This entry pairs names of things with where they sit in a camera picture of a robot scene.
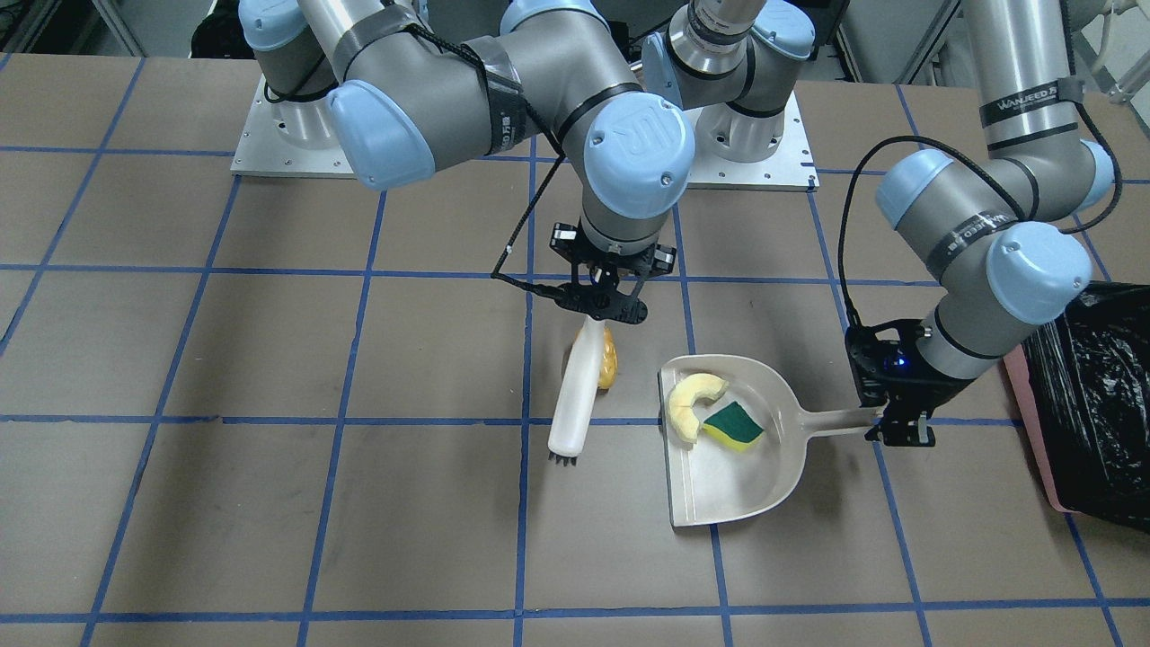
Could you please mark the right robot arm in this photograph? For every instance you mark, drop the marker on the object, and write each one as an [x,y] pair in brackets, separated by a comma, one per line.
[366,87]

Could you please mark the yellow green sponge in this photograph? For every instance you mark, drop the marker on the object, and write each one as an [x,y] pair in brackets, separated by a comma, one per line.
[733,427]

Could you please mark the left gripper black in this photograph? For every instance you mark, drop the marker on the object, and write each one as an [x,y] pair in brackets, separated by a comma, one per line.
[925,382]

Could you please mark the beige dustpan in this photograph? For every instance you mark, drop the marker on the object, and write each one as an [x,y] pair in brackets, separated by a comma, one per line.
[708,483]

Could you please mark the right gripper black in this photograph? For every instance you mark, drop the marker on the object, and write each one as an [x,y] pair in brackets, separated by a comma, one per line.
[563,241]

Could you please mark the beige hand brush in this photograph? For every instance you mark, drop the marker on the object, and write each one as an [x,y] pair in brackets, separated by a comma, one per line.
[578,390]

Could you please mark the orange yellow toy fruit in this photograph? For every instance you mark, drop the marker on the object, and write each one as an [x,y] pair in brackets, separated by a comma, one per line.
[609,367]

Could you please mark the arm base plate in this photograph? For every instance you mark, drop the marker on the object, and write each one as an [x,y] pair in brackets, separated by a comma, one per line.
[289,139]
[733,151]

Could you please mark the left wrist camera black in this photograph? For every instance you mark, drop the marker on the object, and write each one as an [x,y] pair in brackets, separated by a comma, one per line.
[867,345]

